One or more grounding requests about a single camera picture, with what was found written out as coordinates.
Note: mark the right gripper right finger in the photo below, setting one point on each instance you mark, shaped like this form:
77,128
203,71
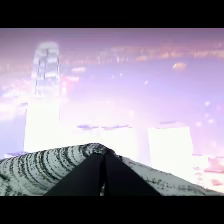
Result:
126,181

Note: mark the grey striped garment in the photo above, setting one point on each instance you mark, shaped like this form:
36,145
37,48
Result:
30,173

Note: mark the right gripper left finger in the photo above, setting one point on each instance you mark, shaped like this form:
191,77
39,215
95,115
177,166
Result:
83,180

